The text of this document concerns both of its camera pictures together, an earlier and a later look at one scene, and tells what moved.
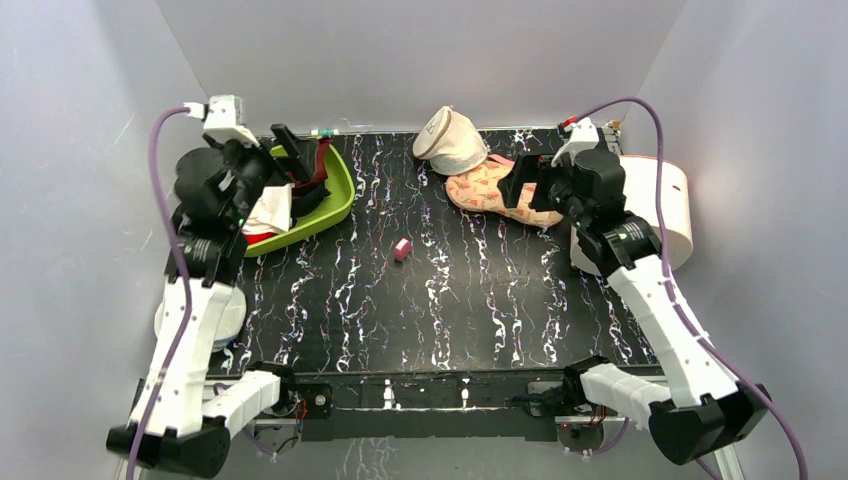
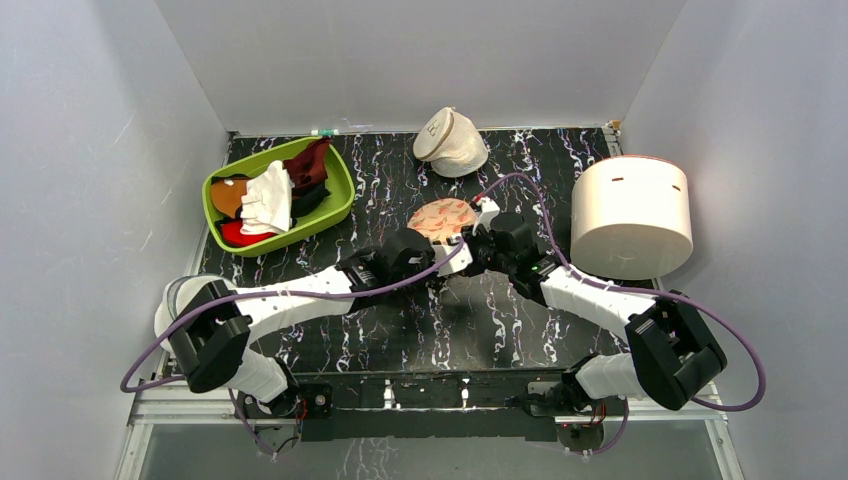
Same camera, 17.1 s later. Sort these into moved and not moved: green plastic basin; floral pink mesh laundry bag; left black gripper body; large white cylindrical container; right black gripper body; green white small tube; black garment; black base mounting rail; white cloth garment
Moved: left black gripper body; right black gripper body; floral pink mesh laundry bag
Not moved: large white cylindrical container; black base mounting rail; green white small tube; black garment; green plastic basin; white cloth garment
